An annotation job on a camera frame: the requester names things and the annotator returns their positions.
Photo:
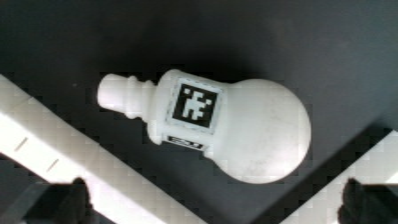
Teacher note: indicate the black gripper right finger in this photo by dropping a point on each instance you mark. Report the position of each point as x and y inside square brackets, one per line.
[369, 203]

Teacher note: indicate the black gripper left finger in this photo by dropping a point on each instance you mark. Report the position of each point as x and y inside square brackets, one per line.
[51, 203]

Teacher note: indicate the white lamp bulb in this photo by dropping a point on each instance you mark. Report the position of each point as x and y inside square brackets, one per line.
[238, 120]

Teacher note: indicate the white right table rail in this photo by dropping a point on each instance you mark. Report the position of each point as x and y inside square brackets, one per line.
[373, 170]

